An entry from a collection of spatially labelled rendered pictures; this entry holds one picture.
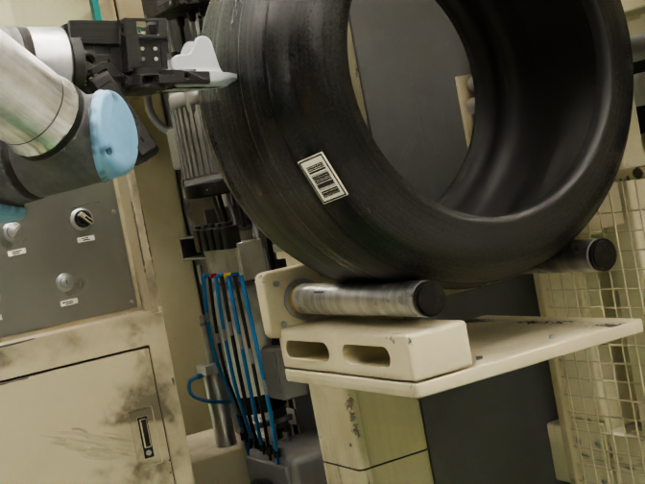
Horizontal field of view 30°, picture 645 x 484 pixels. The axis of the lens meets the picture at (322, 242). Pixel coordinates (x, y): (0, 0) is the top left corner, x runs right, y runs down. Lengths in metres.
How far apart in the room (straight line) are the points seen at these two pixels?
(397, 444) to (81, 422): 0.53
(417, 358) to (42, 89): 0.56
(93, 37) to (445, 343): 0.55
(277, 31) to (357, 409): 0.66
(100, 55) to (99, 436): 0.83
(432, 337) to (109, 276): 0.79
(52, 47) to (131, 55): 0.09
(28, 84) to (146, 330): 0.97
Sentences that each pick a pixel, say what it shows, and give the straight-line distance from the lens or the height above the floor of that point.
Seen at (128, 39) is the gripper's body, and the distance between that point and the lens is 1.42.
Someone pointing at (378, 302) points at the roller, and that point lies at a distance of 1.54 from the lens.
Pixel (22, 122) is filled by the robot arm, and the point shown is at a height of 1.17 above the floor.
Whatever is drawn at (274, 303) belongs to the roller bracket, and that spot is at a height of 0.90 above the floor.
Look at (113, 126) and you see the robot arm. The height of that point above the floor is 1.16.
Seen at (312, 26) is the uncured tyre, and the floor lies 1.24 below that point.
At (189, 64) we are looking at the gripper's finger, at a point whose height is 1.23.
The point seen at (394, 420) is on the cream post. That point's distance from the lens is 1.89.
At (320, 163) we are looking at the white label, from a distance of 1.41.
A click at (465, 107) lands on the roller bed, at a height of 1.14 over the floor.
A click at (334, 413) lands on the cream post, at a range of 1.89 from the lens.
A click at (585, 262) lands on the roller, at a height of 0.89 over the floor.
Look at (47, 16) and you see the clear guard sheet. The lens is 2.11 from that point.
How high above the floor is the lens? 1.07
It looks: 3 degrees down
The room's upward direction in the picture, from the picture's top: 11 degrees counter-clockwise
